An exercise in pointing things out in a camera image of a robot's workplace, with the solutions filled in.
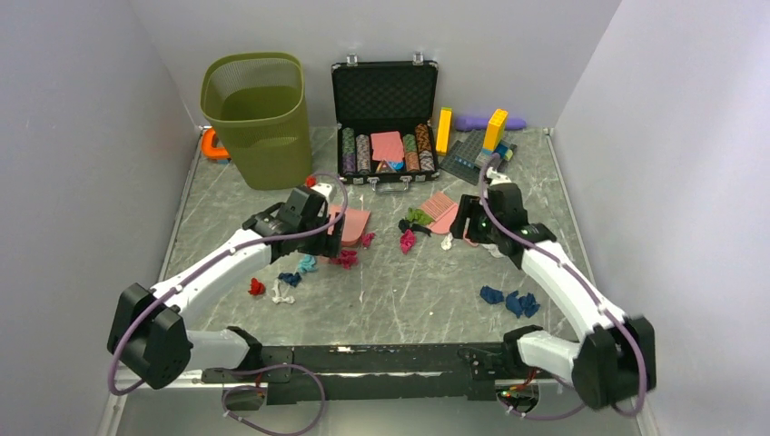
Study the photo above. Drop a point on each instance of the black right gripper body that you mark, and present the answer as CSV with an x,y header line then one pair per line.
x,y
479,229

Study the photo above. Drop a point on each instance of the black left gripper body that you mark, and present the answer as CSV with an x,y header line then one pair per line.
x,y
321,242

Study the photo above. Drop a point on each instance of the pink plastic dustpan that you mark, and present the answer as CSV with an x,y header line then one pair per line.
x,y
353,228

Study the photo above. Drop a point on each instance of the pink plastic hand brush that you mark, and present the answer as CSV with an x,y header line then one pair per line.
x,y
442,210

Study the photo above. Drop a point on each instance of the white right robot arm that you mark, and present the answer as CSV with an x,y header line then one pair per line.
x,y
613,358

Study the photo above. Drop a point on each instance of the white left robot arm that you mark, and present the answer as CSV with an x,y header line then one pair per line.
x,y
151,333

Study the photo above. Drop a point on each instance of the white paper scrap right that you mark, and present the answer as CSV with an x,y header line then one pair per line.
x,y
494,250

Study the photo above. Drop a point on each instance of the light blue paper scrap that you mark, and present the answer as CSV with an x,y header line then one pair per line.
x,y
308,264

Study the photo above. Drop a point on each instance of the building block assembly on baseplate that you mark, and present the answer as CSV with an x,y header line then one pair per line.
x,y
466,157

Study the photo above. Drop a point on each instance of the small magenta paper scrap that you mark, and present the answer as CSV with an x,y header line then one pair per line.
x,y
366,239

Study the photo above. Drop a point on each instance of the dark blue paper scrap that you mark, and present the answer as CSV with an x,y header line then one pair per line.
x,y
292,279

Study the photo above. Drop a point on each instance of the white paper scrap by brush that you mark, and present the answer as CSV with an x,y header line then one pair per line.
x,y
447,242

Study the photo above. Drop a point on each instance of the purple cylinder toy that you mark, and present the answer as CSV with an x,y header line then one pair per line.
x,y
466,123

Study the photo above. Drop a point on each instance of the yellow tall building block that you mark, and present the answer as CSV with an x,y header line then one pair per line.
x,y
443,131

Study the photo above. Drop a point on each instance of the white twisted paper scrap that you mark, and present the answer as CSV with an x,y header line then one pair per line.
x,y
278,296

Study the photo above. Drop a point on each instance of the green paper scrap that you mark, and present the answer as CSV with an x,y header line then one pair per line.
x,y
418,216

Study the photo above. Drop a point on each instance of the dark blue scrap pair left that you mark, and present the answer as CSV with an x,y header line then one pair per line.
x,y
491,295

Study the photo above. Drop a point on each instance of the dark blue scrap pair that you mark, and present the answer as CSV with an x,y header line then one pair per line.
x,y
491,295
522,305

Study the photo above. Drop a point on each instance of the black paper scrap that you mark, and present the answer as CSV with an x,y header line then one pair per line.
x,y
414,227

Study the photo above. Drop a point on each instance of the pink card stack in case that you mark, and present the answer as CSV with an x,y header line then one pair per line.
x,y
387,146

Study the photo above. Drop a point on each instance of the magenta paper scrap centre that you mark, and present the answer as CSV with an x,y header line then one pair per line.
x,y
407,241

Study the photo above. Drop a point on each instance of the dark blue scrap pair right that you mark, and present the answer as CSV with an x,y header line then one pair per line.
x,y
522,305

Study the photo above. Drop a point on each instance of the olive green mesh wastebasket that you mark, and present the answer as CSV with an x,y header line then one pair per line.
x,y
256,105

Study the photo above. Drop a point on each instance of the black poker chip case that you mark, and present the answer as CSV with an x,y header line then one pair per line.
x,y
375,97

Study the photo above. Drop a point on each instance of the magenta paper scrap by handle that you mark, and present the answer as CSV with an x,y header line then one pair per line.
x,y
346,259

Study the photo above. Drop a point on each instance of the orange plastic handle object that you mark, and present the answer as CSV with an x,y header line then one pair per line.
x,y
212,148

